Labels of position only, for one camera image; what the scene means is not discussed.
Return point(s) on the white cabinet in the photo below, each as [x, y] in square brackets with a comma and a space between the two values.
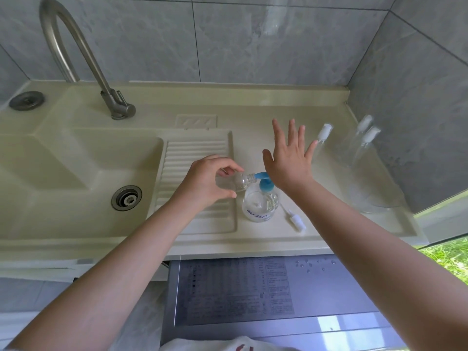
[36, 272]

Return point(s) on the white spray cap with tube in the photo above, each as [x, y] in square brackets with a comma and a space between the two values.
[371, 135]
[365, 122]
[298, 222]

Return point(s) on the person's white shirt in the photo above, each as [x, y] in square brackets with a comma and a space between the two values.
[215, 345]

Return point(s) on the person's right hand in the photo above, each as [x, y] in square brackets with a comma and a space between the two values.
[290, 168]

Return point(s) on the person's right forearm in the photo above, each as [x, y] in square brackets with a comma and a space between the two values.
[380, 259]

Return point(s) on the grey washing machine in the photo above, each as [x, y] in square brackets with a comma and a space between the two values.
[329, 296]

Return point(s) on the steel sink drain strainer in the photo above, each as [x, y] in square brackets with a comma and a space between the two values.
[126, 198]

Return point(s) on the cream sink with washboard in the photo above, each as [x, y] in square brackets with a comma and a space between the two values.
[44, 168]

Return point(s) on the person's left hand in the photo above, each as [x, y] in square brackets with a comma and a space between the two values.
[199, 184]

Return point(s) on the round steel hole cover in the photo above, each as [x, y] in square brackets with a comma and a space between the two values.
[27, 101]

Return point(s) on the clear hand sanitizer pump bottle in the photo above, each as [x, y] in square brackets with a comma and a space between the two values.
[260, 207]

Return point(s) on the person's left forearm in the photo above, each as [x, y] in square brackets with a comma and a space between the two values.
[95, 277]

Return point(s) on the glass window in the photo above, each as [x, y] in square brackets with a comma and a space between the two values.
[448, 244]

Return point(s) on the small clear bottle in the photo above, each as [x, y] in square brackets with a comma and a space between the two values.
[349, 146]
[237, 180]
[356, 156]
[323, 133]

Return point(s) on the curved steel faucet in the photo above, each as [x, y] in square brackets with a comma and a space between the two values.
[91, 56]

